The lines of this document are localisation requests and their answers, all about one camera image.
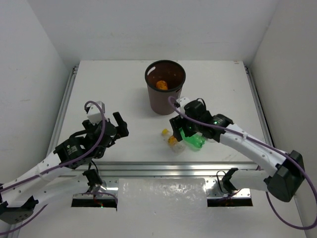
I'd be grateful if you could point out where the green plastic bottle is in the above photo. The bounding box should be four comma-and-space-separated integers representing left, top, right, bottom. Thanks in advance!
179, 129, 205, 150

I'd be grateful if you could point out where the clear bottle yellow cap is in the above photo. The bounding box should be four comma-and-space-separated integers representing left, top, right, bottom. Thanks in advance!
161, 128, 185, 154

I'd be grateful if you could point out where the orange juice bottle front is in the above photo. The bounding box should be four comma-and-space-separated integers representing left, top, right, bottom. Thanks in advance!
156, 80, 168, 90

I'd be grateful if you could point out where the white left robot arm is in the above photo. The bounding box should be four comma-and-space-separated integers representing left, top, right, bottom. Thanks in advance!
0, 112, 129, 225

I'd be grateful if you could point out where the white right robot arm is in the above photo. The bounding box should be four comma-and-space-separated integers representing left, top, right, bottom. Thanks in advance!
169, 97, 304, 202

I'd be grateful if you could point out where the brown garbage bin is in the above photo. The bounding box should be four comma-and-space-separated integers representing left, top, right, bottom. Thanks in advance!
145, 60, 186, 115

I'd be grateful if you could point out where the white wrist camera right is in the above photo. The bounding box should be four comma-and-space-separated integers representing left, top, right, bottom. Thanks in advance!
174, 97, 191, 114

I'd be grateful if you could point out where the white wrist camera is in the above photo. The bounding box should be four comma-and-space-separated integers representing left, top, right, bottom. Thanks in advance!
84, 101, 106, 125
174, 97, 191, 114

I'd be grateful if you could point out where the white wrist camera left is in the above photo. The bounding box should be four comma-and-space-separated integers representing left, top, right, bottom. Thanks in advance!
84, 101, 106, 125

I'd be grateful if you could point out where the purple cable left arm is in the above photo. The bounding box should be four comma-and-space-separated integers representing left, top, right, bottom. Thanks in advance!
0, 100, 106, 236

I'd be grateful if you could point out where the aluminium frame rail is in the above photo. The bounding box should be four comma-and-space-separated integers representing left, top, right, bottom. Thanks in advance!
7, 61, 297, 238

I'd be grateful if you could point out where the black cable loop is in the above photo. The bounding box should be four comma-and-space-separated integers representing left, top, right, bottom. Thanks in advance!
214, 169, 227, 191

